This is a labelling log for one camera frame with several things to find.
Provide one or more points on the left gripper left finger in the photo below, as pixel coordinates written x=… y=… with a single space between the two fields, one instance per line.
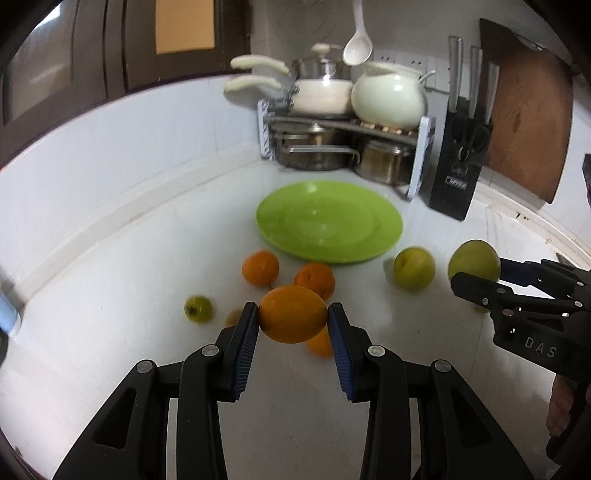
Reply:
x=126 y=438

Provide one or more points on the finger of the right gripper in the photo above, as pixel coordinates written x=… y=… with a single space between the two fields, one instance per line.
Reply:
x=545 y=273
x=497 y=297

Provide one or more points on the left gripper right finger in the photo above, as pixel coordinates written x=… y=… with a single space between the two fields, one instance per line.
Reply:
x=425 y=421

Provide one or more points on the green apple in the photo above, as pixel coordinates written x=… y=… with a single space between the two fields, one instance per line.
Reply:
x=478 y=258

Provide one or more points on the small orange clementine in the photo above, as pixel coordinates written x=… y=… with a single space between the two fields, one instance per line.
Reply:
x=321 y=344

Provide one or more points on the small orange mandarin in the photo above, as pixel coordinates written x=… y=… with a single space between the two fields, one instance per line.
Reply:
x=318 y=278

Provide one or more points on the large orange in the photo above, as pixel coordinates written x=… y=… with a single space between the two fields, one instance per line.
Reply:
x=292 y=314

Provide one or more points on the small orange tangerine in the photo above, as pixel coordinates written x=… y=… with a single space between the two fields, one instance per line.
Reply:
x=261 y=269

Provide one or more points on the brownish yellow round fruit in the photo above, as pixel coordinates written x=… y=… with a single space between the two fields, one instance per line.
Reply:
x=233 y=317

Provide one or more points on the right hand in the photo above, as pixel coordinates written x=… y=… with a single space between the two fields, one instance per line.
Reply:
x=560 y=404

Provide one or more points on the yellow-green apple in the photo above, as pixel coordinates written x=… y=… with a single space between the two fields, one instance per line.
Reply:
x=414 y=269

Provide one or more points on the wooden cutting board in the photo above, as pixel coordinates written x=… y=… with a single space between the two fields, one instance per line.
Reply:
x=532 y=114

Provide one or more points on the black knife block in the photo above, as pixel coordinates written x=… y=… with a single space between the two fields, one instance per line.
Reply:
x=462 y=156

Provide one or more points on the blue white bottle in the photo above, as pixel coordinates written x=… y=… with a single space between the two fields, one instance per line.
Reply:
x=10 y=318

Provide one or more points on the white metal pot rack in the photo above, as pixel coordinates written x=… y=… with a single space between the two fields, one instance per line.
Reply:
x=270 y=113

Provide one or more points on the small steel pot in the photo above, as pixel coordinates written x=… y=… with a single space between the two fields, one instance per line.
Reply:
x=386 y=163

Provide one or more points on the green plate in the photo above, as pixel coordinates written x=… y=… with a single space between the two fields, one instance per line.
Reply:
x=329 y=221

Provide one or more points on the steel knife right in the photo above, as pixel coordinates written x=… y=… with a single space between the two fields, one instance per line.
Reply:
x=492 y=87

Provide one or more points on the steel knife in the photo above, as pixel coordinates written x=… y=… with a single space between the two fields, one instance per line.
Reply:
x=492 y=87
x=476 y=63
x=456 y=50

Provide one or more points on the steel knife middle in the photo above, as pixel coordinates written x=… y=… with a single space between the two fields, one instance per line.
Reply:
x=476 y=63

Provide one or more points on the white ceramic pot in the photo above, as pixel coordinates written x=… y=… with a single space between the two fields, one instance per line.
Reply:
x=391 y=95

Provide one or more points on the large steel pan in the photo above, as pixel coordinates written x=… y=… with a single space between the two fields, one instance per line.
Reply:
x=313 y=147

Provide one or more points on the steel knife left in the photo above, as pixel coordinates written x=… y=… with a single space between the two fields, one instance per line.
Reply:
x=456 y=50

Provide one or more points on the cream saucepan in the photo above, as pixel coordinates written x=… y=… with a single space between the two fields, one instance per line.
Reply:
x=317 y=97

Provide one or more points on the white hanging ladle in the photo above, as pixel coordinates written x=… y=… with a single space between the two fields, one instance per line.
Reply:
x=360 y=47

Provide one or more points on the steel lidded pot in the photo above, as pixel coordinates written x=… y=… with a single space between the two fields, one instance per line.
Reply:
x=325 y=62

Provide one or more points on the cream upper pan handle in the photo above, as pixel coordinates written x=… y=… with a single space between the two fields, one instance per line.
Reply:
x=246 y=62

